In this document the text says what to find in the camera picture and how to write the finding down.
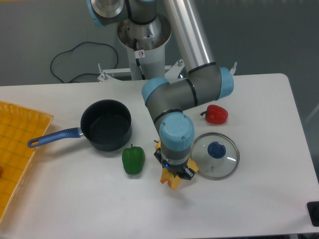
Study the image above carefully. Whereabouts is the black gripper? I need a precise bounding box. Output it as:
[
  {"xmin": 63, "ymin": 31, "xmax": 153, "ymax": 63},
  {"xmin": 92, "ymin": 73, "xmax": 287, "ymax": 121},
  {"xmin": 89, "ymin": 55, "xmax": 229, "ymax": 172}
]
[{"xmin": 154, "ymin": 148, "xmax": 195, "ymax": 180}]

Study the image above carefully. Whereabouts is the green bell pepper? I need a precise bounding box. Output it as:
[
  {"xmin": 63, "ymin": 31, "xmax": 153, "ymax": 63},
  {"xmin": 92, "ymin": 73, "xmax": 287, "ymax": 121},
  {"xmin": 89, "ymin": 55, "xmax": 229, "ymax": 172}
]
[{"xmin": 122, "ymin": 145, "xmax": 145, "ymax": 175}]

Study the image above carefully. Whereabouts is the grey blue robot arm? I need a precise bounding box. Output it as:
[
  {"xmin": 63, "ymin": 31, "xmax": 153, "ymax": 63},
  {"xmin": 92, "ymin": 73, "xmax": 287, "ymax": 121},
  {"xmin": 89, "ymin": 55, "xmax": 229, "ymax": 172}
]
[{"xmin": 87, "ymin": 0, "xmax": 234, "ymax": 180}]

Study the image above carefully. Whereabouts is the yellow bell pepper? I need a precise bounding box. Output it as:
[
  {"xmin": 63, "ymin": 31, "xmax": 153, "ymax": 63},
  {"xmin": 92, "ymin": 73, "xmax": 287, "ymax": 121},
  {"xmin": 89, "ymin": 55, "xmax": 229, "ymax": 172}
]
[{"xmin": 154, "ymin": 139, "xmax": 161, "ymax": 151}]

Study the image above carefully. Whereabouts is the glass pot lid blue knob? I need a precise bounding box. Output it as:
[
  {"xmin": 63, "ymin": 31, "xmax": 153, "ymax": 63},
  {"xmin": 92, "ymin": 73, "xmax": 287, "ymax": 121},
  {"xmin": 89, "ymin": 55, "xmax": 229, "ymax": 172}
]
[{"xmin": 190, "ymin": 132, "xmax": 240, "ymax": 181}]

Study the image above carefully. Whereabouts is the red bell pepper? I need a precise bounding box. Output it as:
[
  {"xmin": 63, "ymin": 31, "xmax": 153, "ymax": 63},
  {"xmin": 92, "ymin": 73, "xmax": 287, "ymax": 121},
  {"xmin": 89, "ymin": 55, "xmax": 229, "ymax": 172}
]
[{"xmin": 200, "ymin": 105, "xmax": 228, "ymax": 124}]

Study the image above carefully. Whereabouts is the black device at table edge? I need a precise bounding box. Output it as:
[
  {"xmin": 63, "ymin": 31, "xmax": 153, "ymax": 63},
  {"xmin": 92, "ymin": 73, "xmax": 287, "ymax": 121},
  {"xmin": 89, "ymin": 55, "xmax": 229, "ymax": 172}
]
[{"xmin": 307, "ymin": 201, "xmax": 319, "ymax": 227}]

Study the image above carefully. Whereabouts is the yellow woven tray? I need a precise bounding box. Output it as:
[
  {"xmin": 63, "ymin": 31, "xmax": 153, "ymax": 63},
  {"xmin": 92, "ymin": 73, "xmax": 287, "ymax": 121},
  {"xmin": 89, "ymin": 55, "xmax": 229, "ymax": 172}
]
[{"xmin": 0, "ymin": 101, "xmax": 54, "ymax": 219}]

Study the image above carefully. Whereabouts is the black saucepan blue handle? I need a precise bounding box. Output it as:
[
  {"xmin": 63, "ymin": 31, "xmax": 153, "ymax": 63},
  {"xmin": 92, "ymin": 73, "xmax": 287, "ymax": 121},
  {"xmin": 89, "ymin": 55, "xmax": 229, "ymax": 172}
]
[{"xmin": 27, "ymin": 99, "xmax": 132, "ymax": 152}]

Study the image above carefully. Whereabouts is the white metal mounting bracket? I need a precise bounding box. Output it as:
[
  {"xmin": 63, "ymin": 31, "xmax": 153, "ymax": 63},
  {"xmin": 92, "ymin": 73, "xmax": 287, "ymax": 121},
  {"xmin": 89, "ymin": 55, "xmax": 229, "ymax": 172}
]
[{"xmin": 97, "ymin": 59, "xmax": 238, "ymax": 82}]

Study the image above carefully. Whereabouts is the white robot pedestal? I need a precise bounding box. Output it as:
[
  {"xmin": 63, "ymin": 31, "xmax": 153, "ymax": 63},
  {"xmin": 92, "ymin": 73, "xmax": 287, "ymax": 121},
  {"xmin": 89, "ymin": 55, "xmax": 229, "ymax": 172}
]
[{"xmin": 117, "ymin": 13, "xmax": 171, "ymax": 80}]

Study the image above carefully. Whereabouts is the black cable on floor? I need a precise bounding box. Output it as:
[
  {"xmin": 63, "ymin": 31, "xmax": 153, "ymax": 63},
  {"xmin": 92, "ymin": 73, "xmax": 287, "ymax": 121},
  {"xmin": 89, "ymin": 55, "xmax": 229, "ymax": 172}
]
[{"xmin": 50, "ymin": 41, "xmax": 119, "ymax": 84}]

